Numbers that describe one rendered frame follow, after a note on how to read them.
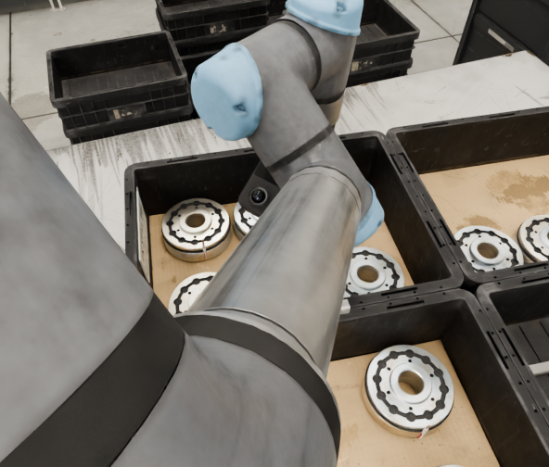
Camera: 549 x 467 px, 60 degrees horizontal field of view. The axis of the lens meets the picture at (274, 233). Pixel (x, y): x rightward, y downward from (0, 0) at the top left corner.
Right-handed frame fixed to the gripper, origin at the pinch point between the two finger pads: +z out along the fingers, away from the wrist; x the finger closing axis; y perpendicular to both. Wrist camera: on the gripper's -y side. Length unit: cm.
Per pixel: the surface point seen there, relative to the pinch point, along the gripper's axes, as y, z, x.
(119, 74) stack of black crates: 53, 44, 96
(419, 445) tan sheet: -17.9, -0.3, -29.7
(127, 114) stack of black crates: 38, 42, 76
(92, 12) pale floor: 144, 104, 219
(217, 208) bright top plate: -3.3, -0.1, 10.1
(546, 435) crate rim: -14.4, -11.1, -37.8
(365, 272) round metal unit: -0.8, -0.8, -14.2
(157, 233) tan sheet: -10.3, 3.7, 16.6
